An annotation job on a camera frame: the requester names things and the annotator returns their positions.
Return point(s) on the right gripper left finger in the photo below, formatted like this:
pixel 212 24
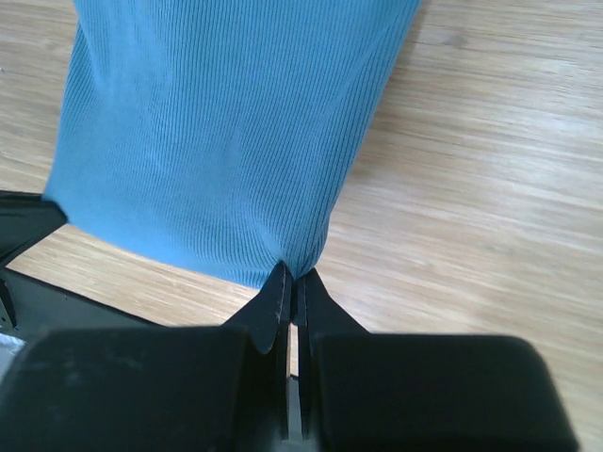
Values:
pixel 217 388

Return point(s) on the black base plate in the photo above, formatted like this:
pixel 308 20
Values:
pixel 32 309

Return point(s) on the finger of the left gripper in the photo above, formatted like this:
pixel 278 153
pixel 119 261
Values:
pixel 26 218

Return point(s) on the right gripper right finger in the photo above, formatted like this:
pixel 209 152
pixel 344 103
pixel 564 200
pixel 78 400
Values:
pixel 369 391

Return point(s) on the blue tank top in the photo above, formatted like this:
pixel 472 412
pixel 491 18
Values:
pixel 216 135

